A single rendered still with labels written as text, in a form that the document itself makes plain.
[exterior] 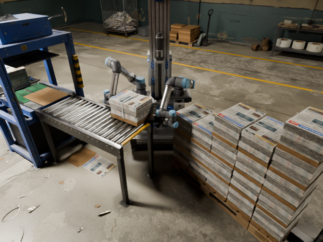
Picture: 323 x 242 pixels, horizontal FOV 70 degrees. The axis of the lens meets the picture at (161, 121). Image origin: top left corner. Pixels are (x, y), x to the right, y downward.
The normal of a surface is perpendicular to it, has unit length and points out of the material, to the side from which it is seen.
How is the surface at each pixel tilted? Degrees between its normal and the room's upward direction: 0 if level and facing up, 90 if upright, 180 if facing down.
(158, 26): 90
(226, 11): 90
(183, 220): 0
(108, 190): 0
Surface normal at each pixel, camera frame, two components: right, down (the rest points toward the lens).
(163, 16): 0.01, 0.54
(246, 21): -0.54, 0.46
